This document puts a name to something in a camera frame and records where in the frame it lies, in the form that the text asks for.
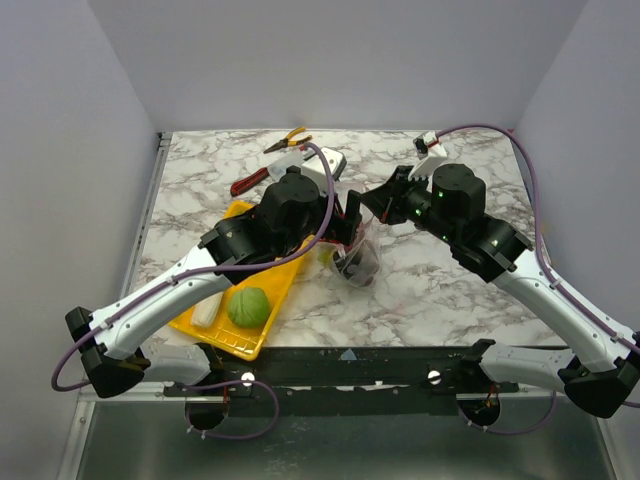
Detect green cabbage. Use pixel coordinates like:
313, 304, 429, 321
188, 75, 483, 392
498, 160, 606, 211
228, 287, 271, 329

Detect yellow handled pliers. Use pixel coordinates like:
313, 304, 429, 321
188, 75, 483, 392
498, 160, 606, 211
263, 127, 313, 154

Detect white leek stalk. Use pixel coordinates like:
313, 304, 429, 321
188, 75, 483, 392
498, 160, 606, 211
190, 293, 223, 328

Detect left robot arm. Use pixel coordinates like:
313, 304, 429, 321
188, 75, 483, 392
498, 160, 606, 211
65, 167, 361, 398

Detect clear plastic screw box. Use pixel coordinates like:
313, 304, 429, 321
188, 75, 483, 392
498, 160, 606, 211
267, 150, 305, 182

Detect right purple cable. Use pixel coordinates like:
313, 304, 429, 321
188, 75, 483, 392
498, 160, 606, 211
434, 123, 640, 436

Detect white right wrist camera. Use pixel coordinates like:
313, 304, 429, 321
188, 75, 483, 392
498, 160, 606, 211
408, 131, 448, 181

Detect black metal base rail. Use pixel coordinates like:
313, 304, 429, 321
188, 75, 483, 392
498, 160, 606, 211
164, 347, 518, 418

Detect purple eggplant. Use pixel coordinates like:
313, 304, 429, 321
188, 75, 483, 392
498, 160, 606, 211
331, 240, 380, 287

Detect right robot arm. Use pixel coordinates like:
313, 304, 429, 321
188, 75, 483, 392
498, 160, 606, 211
362, 164, 639, 418

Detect clear pink dotted zip bag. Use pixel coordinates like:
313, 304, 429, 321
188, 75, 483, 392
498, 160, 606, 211
316, 206, 381, 288

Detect green grape bunch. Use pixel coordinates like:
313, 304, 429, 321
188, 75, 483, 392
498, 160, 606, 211
317, 247, 334, 267

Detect red black utility knife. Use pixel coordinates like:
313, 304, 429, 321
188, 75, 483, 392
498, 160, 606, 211
230, 167, 269, 197

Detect yellow plastic tray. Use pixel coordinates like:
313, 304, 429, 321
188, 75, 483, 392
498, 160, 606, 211
167, 200, 314, 362

